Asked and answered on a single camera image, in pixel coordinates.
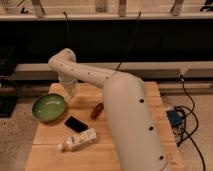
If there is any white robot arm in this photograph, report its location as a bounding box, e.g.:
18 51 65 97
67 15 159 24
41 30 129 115
48 48 171 171

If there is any black smartphone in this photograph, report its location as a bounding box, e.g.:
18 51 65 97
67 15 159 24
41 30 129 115
65 116 88 133

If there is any black floor cable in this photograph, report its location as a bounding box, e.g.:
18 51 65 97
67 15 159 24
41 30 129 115
173 73 208 171

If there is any red sausage toy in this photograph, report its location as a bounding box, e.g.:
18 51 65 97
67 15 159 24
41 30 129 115
91 103 104 120

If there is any white wall rail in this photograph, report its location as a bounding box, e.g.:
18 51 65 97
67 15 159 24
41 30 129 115
7 61 213 80

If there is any white plastic bottle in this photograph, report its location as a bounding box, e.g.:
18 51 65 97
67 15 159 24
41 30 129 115
58 128 97 152

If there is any black cable left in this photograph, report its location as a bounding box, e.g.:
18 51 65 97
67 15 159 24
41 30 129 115
62 11 72 51

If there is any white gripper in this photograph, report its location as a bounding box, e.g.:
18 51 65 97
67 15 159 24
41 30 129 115
59 78 77 100

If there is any black cable centre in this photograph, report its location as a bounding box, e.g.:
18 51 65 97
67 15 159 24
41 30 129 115
114 10 142 71

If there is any blue box on floor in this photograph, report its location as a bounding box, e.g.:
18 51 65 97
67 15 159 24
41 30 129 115
167 110 183 127

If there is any green ceramic bowl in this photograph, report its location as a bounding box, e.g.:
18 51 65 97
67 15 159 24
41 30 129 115
32 93 66 122

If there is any black box at left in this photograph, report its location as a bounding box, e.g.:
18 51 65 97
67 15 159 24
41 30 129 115
0 46 18 118

